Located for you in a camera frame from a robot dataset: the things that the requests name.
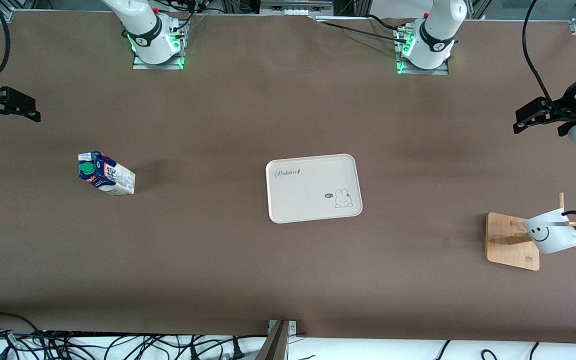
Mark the blue white milk carton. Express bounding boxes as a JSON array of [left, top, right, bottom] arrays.
[[78, 150, 136, 196]]

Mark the white smiley mug black handle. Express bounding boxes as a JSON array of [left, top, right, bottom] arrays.
[[522, 207, 576, 255]]

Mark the beige rabbit print tray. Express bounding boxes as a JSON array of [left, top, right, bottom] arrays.
[[265, 153, 363, 224]]

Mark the wooden mug tree stand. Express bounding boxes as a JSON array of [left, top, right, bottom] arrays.
[[486, 192, 576, 271]]

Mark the brown paper table cover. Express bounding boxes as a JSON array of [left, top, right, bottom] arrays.
[[0, 10, 576, 346]]

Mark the grey power strip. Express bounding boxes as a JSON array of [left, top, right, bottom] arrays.
[[259, 0, 335, 17]]

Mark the aluminium profile strut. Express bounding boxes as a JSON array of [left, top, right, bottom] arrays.
[[255, 319, 297, 360]]

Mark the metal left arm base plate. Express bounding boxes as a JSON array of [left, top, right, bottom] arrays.
[[397, 54, 450, 76]]

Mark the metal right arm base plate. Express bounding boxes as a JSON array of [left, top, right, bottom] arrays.
[[132, 50, 185, 70]]

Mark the black cable on table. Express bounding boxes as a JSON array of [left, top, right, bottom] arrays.
[[318, 14, 411, 44]]

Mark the black floor cable with plug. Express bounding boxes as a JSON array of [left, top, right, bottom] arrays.
[[188, 334, 249, 360]]

